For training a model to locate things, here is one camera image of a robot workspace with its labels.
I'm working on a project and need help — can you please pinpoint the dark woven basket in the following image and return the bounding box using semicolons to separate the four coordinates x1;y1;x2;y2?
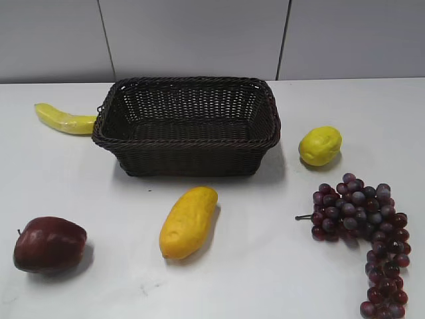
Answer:
92;76;281;177

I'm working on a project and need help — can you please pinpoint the yellow lemon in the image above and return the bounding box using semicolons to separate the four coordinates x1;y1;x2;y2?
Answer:
298;126;343;167

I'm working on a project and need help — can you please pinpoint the purple grape bunch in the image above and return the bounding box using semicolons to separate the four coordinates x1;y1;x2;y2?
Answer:
295;173;411;318

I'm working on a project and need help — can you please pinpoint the yellow banana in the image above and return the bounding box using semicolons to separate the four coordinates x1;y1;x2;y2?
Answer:
35;103;97;136

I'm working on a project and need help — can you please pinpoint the red apple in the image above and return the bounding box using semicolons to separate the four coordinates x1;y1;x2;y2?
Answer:
13;217;87;274

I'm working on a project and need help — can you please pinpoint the orange-yellow mango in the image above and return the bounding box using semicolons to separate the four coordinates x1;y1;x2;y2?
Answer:
159;187;218;260

